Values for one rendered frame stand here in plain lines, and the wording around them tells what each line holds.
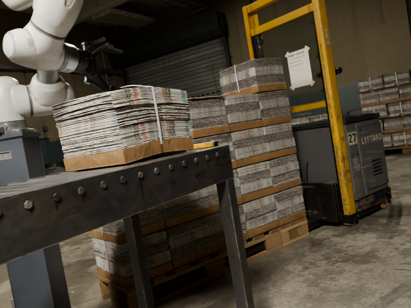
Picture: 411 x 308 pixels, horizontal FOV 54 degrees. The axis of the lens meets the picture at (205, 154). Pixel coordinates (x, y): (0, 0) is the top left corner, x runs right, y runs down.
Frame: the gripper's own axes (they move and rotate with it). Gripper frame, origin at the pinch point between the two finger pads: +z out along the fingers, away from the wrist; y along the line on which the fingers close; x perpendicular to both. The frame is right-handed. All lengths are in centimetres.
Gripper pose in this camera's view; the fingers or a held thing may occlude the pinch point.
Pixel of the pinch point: (119, 70)
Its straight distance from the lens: 150.4
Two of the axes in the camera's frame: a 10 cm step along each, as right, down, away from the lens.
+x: 8.2, -1.0, -5.6
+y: 0.8, 10.0, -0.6
